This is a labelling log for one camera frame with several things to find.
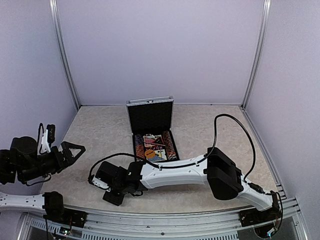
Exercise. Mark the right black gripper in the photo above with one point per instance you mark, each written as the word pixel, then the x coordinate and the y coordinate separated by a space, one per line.
pixel 115 199

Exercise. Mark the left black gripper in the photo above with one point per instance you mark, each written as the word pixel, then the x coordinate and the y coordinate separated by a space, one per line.
pixel 60 164

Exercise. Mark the orange big blind button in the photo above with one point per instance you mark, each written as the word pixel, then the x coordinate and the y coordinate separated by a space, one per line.
pixel 149 154

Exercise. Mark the blue playing card box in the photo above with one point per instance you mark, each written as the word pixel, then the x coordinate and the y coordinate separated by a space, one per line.
pixel 157 155

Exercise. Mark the red playing card deck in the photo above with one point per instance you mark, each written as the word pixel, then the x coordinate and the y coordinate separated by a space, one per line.
pixel 148 139

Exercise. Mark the aluminium poker chip case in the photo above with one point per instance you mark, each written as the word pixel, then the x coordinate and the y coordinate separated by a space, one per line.
pixel 151 116

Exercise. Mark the black pink triangular button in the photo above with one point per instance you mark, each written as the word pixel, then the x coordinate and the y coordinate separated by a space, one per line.
pixel 158 141

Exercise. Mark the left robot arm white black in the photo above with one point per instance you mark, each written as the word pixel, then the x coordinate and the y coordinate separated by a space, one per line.
pixel 28 159

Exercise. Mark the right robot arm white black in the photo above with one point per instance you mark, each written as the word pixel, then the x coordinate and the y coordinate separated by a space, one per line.
pixel 214 169

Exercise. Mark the chip row in case front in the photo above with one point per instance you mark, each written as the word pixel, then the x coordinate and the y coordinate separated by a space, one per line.
pixel 139 147

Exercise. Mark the chip row in case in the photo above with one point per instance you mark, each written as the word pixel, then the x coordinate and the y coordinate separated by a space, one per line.
pixel 169 146
pixel 139 147

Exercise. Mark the black dice row in case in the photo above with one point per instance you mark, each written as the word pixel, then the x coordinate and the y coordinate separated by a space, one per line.
pixel 158 148

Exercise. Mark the chip row in case back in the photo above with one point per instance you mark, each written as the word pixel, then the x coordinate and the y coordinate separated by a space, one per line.
pixel 169 146

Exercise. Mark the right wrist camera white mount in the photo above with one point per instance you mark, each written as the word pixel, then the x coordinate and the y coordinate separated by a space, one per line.
pixel 98 183

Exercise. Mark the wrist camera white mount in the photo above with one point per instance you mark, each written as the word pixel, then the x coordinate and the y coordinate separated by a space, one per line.
pixel 45 138
pixel 98 183

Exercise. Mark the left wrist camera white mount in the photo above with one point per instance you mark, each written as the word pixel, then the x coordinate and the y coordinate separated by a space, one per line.
pixel 45 138

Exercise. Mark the aluminium front rail frame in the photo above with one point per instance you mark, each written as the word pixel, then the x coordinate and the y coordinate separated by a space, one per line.
pixel 104 225

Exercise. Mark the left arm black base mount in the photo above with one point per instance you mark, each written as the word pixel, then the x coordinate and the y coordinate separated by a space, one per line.
pixel 70 217

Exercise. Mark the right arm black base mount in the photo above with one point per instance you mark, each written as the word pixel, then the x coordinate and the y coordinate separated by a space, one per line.
pixel 250 217

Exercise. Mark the left aluminium corner post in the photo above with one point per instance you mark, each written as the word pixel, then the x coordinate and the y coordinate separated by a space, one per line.
pixel 53 4

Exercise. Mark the aluminium corner post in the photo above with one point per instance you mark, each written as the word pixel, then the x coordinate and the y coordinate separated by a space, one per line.
pixel 53 4
pixel 258 53

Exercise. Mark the right aluminium corner post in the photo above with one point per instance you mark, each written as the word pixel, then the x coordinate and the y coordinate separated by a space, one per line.
pixel 258 53

